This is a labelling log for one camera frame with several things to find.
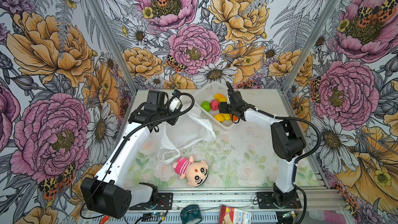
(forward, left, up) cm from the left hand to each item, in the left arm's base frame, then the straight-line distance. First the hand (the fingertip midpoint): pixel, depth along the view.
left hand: (176, 116), depth 77 cm
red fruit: (+22, -21, -17) cm, 35 cm away
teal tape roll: (-38, -7, -14) cm, 41 cm away
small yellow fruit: (+22, -27, -13) cm, 37 cm away
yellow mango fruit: (+12, -28, -17) cm, 35 cm away
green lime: (+21, -15, -17) cm, 31 cm away
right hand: (+15, -27, -14) cm, 34 cm away
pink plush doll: (-22, -10, -15) cm, 29 cm away
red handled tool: (-38, +31, -23) cm, 54 cm away
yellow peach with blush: (+11, -24, -16) cm, 31 cm away
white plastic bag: (-9, +3, -6) cm, 11 cm away
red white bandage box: (-39, -25, -19) cm, 50 cm away
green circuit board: (-37, +8, -23) cm, 44 cm away
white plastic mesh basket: (+33, -17, -21) cm, 42 cm away
